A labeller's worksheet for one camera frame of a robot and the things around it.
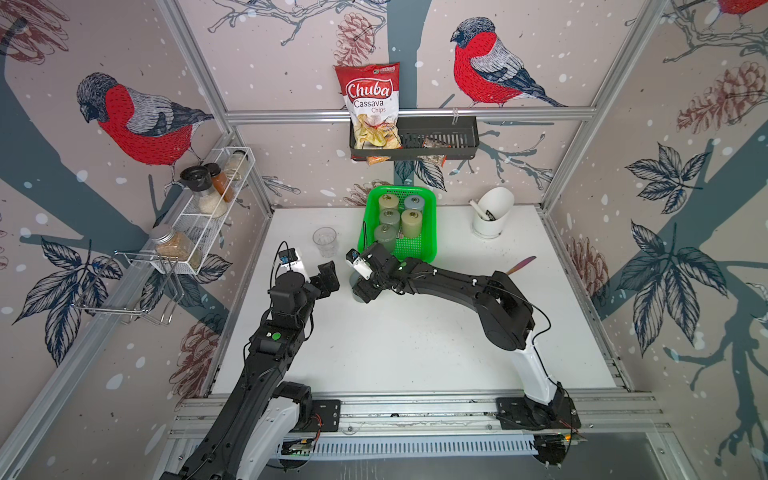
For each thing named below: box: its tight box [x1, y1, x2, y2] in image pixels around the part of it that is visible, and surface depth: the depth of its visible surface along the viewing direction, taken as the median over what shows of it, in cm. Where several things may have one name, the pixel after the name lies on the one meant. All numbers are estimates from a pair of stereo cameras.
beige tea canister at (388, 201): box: [378, 194, 399, 210], surface depth 115 cm
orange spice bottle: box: [204, 162, 235, 203], surface depth 78 cm
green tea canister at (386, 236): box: [376, 223, 397, 253], surface depth 105 cm
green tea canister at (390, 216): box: [380, 208, 401, 229], surface depth 109 cm
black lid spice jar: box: [180, 166, 227, 218], surface depth 73 cm
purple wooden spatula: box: [505, 256, 537, 276], surface depth 106 cm
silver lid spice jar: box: [149, 224, 195, 261], surface depth 62 cm
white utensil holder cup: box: [472, 187, 515, 239], surface depth 109 cm
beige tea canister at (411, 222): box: [401, 209, 423, 239], surface depth 109 cm
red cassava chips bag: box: [333, 62, 403, 165], surface depth 85 cm
